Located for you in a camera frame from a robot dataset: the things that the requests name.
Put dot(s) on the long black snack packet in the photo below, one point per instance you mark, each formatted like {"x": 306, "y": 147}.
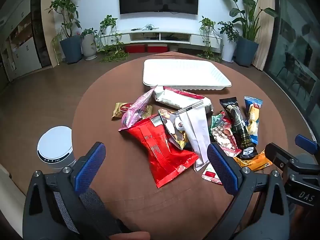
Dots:
{"x": 238, "y": 125}

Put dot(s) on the long white snack packet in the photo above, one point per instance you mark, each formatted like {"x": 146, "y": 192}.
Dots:
{"x": 197, "y": 130}

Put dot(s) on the large red snack bag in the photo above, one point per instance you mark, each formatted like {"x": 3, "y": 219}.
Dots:
{"x": 160, "y": 152}

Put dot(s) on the red and white snack packet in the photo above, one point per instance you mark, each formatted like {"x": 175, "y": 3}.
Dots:
{"x": 210, "y": 175}

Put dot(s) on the white ribbed plant pot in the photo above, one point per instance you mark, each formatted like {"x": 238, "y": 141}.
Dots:
{"x": 89, "y": 46}

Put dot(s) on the green snack packet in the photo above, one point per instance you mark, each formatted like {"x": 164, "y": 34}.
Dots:
{"x": 217, "y": 121}

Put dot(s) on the patterned dark red snack packet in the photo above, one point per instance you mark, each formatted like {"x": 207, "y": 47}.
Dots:
{"x": 225, "y": 140}

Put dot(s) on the glass sliding door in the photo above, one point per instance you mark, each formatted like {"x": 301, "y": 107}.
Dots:
{"x": 295, "y": 45}

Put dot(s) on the blue snack packet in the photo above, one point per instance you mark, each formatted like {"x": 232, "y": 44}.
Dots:
{"x": 253, "y": 120}

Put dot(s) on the gold snack packet red label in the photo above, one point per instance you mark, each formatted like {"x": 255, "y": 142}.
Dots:
{"x": 120, "y": 108}

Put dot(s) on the pink snack packet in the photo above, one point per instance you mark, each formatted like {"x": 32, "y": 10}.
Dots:
{"x": 136, "y": 110}

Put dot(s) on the panda print snack packet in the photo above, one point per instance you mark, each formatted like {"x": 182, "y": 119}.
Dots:
{"x": 170, "y": 127}

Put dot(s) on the small bushy plant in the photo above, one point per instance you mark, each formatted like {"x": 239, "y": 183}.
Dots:
{"x": 228, "y": 28}

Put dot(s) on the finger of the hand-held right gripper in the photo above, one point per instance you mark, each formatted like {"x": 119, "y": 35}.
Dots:
{"x": 306, "y": 142}
{"x": 278, "y": 157}

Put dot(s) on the orange snack packet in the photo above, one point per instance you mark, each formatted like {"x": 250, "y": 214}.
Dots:
{"x": 255, "y": 162}

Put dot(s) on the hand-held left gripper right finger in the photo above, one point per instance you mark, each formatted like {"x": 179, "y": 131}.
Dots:
{"x": 221, "y": 165}

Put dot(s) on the dark blue plant pot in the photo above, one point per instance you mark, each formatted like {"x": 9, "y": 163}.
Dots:
{"x": 70, "y": 50}
{"x": 246, "y": 52}

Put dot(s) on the tall leafy potted plant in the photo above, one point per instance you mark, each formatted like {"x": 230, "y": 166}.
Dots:
{"x": 66, "y": 7}

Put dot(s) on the small leafy plant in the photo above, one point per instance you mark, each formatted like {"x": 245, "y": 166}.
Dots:
{"x": 88, "y": 32}

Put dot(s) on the white storage cabinet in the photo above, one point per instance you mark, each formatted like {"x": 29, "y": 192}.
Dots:
{"x": 22, "y": 47}

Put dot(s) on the white plastic tray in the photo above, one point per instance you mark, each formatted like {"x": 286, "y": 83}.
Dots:
{"x": 185, "y": 72}

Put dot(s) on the trailing pothos plant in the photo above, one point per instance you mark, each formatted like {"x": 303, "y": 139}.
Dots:
{"x": 110, "y": 47}

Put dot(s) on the tall white plant pot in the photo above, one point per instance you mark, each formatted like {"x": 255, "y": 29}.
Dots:
{"x": 228, "y": 50}

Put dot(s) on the beige sofa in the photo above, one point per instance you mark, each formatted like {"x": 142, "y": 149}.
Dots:
{"x": 10, "y": 192}

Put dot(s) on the white television cabinet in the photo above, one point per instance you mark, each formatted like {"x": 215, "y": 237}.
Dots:
{"x": 140, "y": 36}

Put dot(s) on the trailing vine plant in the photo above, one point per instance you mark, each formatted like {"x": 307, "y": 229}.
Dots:
{"x": 207, "y": 25}

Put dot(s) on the large broad-leaf plant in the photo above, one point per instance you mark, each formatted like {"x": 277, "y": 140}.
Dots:
{"x": 246, "y": 17}

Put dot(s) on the white round trash can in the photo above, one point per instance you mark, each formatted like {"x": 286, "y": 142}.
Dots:
{"x": 55, "y": 145}

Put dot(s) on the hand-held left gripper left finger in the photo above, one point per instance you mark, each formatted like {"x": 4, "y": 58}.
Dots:
{"x": 91, "y": 165}

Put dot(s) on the large white packet red stripe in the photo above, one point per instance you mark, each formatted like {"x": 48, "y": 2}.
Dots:
{"x": 175, "y": 98}

